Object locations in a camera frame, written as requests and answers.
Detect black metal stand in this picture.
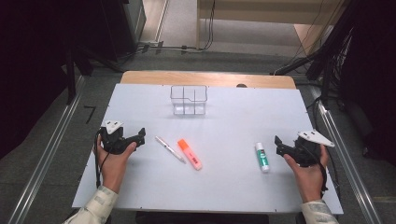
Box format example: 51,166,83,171
63,43,124,105

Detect orange highlighter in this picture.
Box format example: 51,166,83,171
177,138,204,172

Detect left hand-held gripper black cable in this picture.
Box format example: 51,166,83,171
93,129,110,189

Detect wooden table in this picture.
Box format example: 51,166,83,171
120,70,297,91

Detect black floor cables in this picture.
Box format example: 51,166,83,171
118,0,218,63

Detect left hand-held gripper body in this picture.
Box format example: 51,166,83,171
99,119,138,156

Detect dark cabinet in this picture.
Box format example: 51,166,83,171
101,0,148,63

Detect right hand-held gripper black cable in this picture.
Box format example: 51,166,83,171
300,143,330,197

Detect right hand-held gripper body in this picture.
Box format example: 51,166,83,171
292,130,336,168

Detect white board sheet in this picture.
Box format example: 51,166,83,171
71,82,345,216

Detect black tripod with cables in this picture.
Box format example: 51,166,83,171
270,0,372,110

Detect person's left hand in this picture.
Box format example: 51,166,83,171
92,134,138,194

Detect person's right hand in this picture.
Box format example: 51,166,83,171
282,144,330,203

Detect light wooden bench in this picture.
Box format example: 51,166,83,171
195,0,351,57

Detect metal floor rail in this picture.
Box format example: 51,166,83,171
310,86,385,224
7,75,86,224

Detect clear plastic desk organizer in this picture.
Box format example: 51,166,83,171
169,84,208,117

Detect hand-held gripper black cable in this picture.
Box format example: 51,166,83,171
300,143,330,197
93,129,110,189

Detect silver pen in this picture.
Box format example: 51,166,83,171
154,135,188,165

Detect white green glue stick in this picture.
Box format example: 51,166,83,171
254,142,271,174

